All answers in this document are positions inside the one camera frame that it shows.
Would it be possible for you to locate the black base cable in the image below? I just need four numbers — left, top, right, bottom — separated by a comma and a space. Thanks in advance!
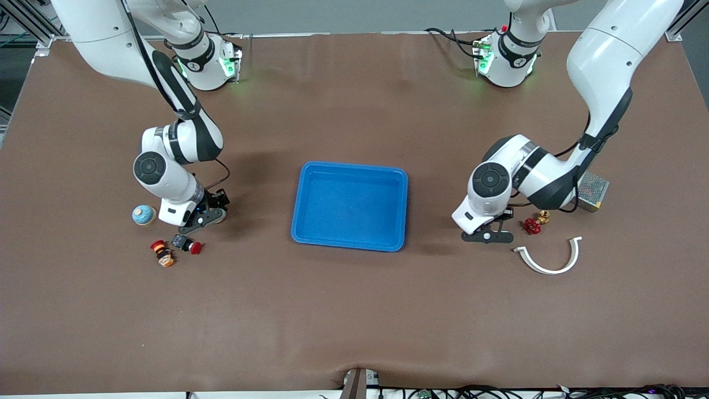
424, 27, 484, 59

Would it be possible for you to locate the aluminium frame post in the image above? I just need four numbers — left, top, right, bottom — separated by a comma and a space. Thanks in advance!
0, 0, 56, 56
666, 0, 709, 42

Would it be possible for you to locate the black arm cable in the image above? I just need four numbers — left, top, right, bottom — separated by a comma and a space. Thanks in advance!
510, 111, 594, 214
119, 0, 231, 192

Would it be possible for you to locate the metal mesh power supply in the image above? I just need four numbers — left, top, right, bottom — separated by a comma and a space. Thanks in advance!
576, 172, 610, 213

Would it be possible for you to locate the red emergency stop button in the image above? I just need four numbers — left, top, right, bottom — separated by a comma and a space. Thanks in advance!
171, 234, 203, 255

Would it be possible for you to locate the black cable bundle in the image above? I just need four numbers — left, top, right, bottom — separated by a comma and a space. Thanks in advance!
318, 384, 709, 399

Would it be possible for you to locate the brown table mat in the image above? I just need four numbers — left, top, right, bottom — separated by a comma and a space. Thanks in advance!
0, 30, 709, 395

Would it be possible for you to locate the grey camera stand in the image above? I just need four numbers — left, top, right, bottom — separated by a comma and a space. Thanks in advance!
339, 367, 381, 399

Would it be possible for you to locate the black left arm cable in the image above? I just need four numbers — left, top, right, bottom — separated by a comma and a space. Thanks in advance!
510, 111, 594, 214

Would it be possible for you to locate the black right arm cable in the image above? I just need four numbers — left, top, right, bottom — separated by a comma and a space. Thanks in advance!
119, 0, 231, 192

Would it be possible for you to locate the orange red push button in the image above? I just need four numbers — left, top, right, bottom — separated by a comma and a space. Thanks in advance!
150, 240, 176, 268

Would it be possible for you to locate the blue plastic tray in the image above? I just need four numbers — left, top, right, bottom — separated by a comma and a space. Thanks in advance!
290, 161, 409, 253

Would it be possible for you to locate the white curved plastic clamp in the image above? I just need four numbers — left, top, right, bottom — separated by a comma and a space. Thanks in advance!
513, 237, 583, 275

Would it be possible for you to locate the red handle brass valve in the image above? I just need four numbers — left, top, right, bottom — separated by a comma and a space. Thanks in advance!
524, 210, 551, 235

